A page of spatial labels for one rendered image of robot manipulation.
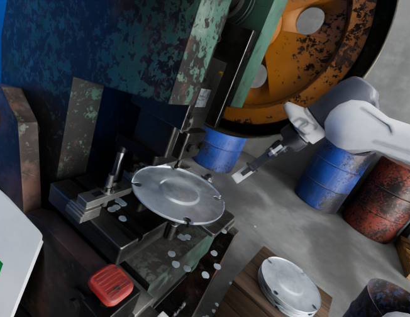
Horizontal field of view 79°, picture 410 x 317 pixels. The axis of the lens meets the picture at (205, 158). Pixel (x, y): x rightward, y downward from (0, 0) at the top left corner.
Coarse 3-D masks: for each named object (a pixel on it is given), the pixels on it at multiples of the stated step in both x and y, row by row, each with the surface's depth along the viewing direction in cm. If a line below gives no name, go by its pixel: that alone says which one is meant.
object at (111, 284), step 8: (112, 264) 48; (96, 272) 45; (104, 272) 46; (112, 272) 46; (120, 272) 47; (96, 280) 44; (104, 280) 44; (112, 280) 45; (120, 280) 46; (128, 280) 46; (96, 288) 43; (104, 288) 43; (112, 288) 44; (120, 288) 44; (128, 288) 45; (104, 296) 42; (112, 296) 42; (120, 296) 43; (112, 304) 42
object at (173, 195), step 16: (144, 176) 77; (160, 176) 80; (176, 176) 84; (192, 176) 88; (144, 192) 69; (160, 192) 72; (176, 192) 74; (192, 192) 77; (208, 192) 82; (160, 208) 65; (176, 208) 68; (192, 208) 71; (208, 208) 74; (192, 224) 64
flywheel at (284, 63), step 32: (288, 0) 86; (320, 0) 81; (352, 0) 75; (288, 32) 88; (320, 32) 83; (352, 32) 76; (288, 64) 89; (320, 64) 84; (352, 64) 77; (256, 96) 97; (288, 96) 91; (320, 96) 83
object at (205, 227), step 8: (224, 216) 73; (232, 216) 75; (168, 224) 75; (176, 224) 73; (184, 224) 78; (208, 224) 67; (216, 224) 68; (224, 224) 70; (168, 232) 74; (176, 232) 75; (208, 232) 65; (216, 232) 65
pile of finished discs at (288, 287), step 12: (264, 264) 121; (276, 264) 124; (288, 264) 127; (264, 276) 113; (276, 276) 116; (288, 276) 118; (300, 276) 122; (264, 288) 110; (276, 288) 110; (288, 288) 111; (300, 288) 114; (312, 288) 118; (276, 300) 105; (288, 300) 106; (300, 300) 108; (312, 300) 111; (288, 312) 104; (300, 312) 103; (312, 312) 104
